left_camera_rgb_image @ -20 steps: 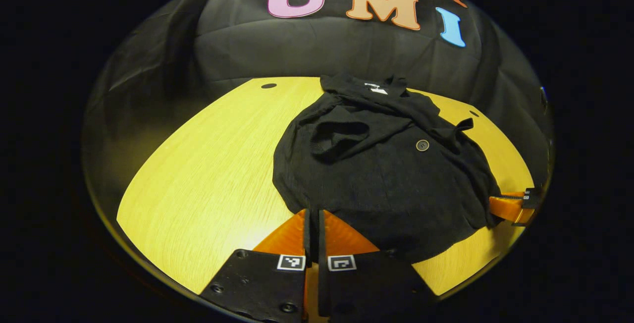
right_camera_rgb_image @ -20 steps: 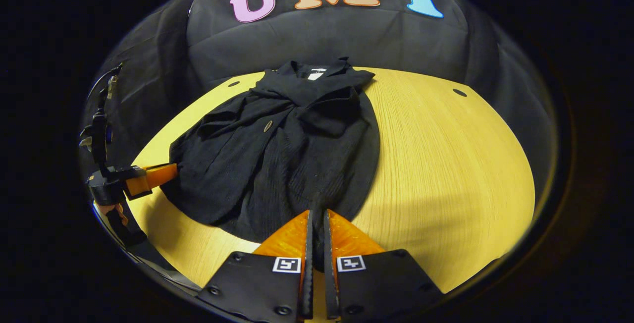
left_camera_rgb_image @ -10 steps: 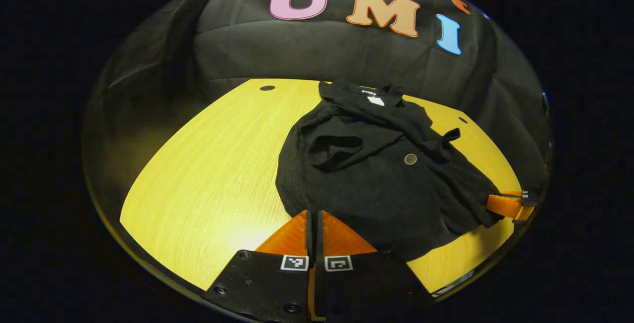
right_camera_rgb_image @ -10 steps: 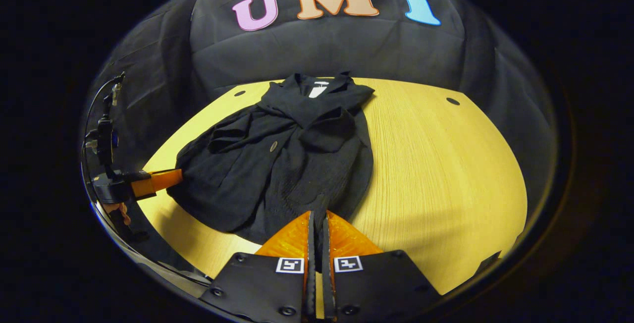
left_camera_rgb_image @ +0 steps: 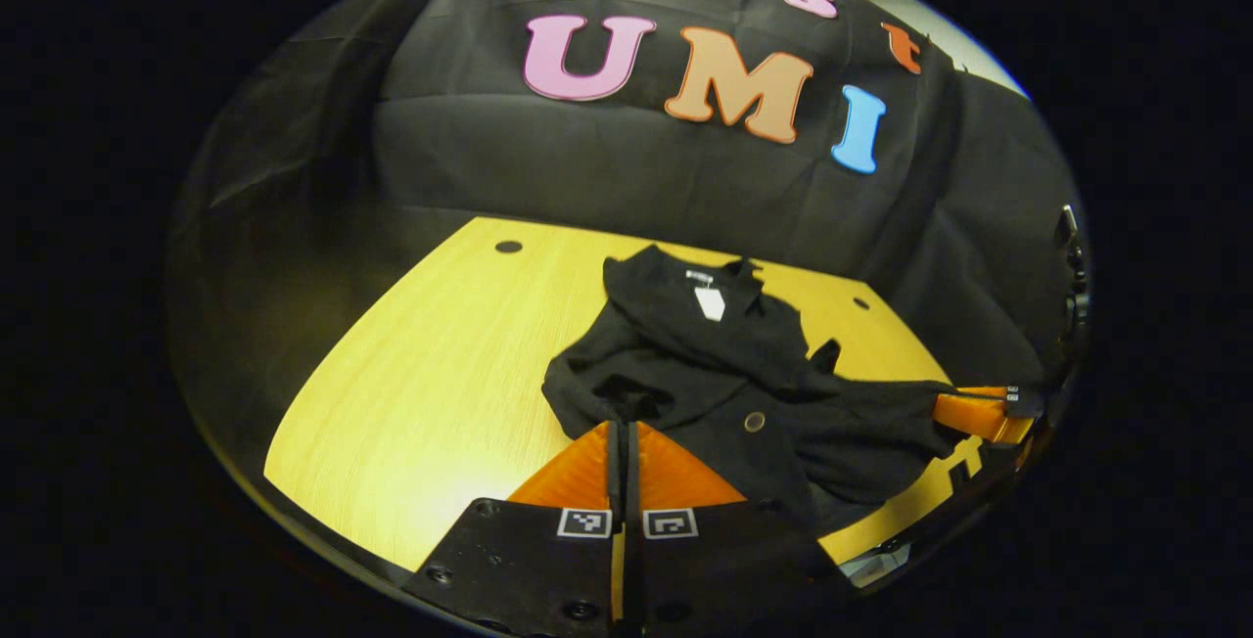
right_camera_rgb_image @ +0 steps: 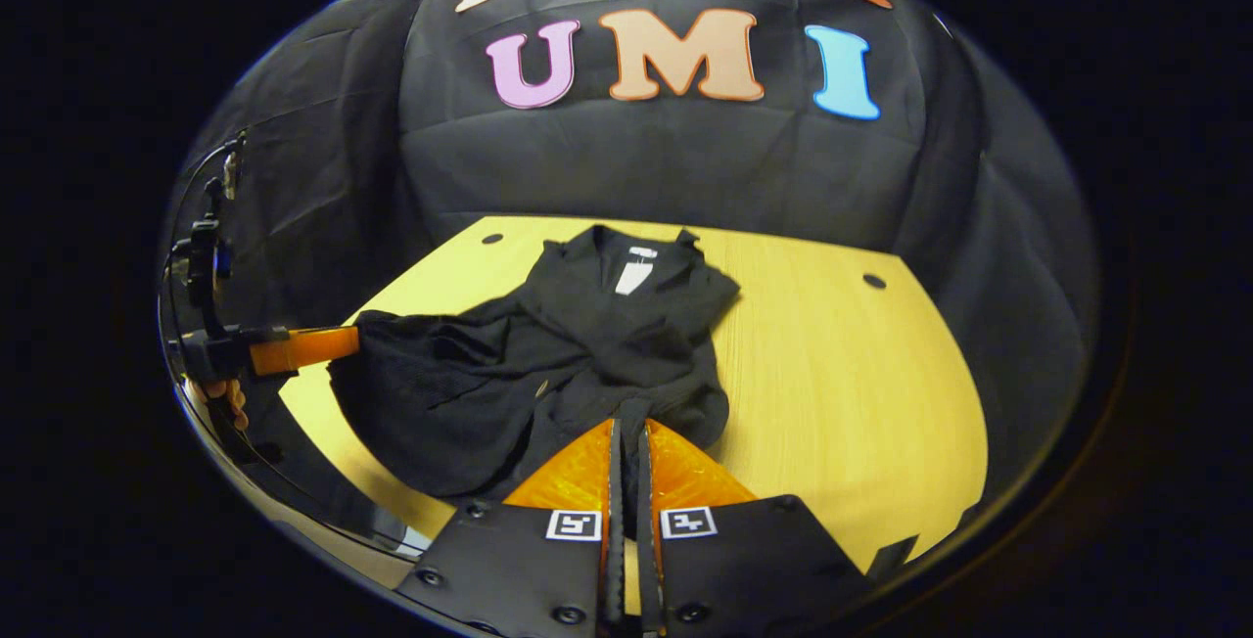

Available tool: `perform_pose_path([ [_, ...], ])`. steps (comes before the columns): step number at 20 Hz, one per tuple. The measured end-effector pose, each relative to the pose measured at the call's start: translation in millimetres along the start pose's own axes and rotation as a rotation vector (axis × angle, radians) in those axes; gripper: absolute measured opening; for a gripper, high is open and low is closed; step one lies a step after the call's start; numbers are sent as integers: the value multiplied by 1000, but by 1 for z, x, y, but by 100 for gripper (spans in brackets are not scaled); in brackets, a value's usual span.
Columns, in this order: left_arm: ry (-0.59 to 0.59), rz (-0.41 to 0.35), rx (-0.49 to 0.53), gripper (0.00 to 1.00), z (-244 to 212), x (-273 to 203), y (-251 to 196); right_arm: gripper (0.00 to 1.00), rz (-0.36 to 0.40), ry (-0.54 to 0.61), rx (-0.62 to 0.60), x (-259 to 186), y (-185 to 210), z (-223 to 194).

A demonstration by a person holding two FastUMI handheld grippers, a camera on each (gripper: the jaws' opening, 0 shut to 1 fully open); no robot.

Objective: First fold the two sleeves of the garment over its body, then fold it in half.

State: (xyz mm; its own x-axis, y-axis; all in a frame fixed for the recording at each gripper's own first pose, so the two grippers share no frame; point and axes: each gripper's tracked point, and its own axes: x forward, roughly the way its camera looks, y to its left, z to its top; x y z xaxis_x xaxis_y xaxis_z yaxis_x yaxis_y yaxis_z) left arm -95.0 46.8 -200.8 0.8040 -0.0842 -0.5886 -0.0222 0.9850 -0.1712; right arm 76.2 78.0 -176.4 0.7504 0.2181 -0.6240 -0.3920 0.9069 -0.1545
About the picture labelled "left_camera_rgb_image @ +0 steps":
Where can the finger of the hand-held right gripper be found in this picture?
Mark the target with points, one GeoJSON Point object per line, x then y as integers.
{"type": "Point", "coordinates": [979, 415]}

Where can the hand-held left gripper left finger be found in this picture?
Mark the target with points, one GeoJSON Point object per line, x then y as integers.
{"type": "Point", "coordinates": [529, 569]}

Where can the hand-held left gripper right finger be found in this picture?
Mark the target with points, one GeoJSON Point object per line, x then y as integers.
{"type": "Point", "coordinates": [715, 569]}

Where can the black button jacket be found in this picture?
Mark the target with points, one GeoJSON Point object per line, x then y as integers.
{"type": "Point", "coordinates": [705, 364]}

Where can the black backdrop cloth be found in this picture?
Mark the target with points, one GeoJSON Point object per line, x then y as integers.
{"type": "Point", "coordinates": [587, 168]}

